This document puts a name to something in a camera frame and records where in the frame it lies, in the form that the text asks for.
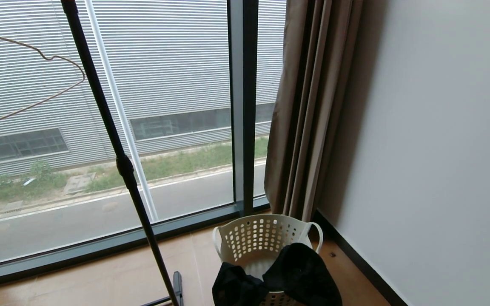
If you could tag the black shorts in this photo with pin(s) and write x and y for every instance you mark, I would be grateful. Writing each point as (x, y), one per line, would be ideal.
(304, 276)

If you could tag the pink clothes hanger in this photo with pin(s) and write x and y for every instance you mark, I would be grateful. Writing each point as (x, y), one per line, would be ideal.
(28, 106)

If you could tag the white laundry basket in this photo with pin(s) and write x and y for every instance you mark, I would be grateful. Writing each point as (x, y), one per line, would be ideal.
(257, 238)

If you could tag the black clothes rack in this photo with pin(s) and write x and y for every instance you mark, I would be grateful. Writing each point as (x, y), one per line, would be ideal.
(125, 168)

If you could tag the window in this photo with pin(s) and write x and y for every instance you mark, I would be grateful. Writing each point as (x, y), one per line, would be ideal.
(243, 106)

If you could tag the brown curtain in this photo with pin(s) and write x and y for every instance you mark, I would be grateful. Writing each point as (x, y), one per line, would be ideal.
(309, 106)

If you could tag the black garment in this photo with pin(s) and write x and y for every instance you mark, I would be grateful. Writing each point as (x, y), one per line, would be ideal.
(236, 287)

